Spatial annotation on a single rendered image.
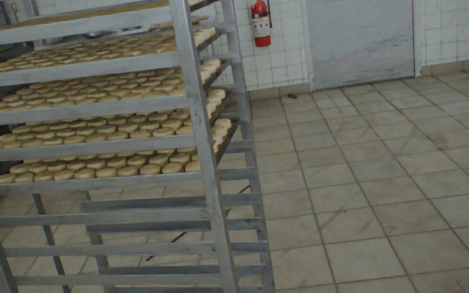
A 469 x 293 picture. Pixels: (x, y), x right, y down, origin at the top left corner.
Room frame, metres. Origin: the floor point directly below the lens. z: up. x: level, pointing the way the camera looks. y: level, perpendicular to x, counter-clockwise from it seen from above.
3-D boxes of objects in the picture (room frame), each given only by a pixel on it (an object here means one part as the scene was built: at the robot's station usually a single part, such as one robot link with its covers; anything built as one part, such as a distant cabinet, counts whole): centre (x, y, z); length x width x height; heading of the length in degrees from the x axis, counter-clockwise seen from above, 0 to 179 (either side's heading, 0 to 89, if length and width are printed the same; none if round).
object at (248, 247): (1.45, 0.27, 0.42); 0.64 x 0.03 x 0.03; 77
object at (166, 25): (4.18, 0.32, 0.91); 0.56 x 0.06 x 0.06; 115
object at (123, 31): (4.29, 0.69, 0.92); 0.32 x 0.30 x 0.09; 3
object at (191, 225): (1.45, 0.27, 0.51); 0.64 x 0.03 x 0.03; 77
